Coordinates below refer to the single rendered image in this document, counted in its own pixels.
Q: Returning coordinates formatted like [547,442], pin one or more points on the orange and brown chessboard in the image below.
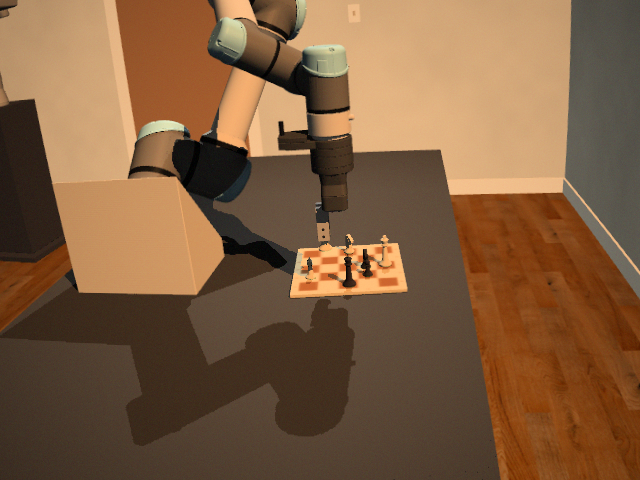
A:
[331,272]

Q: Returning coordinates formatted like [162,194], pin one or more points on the white chess king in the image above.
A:
[385,262]

